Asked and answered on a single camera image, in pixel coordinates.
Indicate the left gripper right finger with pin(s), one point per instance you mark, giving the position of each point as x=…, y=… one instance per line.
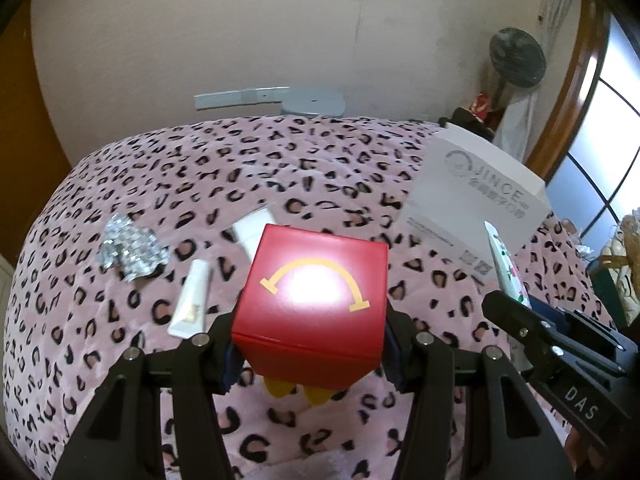
x=506, y=433

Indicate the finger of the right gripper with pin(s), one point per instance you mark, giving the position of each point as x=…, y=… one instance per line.
x=520, y=319

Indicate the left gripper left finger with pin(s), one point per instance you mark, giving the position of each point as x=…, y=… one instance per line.
x=118, y=436

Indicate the floral small packet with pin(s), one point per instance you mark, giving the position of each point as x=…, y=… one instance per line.
x=508, y=277

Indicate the white cream tube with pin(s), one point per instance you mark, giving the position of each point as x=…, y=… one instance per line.
x=189, y=315

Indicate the red happy meal box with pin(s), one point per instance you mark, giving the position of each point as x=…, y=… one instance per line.
x=312, y=311

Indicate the clear bag white cotton pads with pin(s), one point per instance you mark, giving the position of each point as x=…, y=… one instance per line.
x=247, y=231

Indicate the crumpled silver foil wrapper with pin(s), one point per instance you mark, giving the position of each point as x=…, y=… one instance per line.
x=134, y=250

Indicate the pink leopard print blanket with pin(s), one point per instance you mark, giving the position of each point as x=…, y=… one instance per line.
x=68, y=320

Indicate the white cloth fan cover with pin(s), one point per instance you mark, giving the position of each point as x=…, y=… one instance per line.
x=516, y=124

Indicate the red snack bag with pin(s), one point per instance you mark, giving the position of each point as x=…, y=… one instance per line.
x=481, y=106

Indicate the black standing fan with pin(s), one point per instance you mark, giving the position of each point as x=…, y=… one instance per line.
x=518, y=60

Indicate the wooden window frame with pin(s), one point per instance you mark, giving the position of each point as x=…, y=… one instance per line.
x=576, y=92

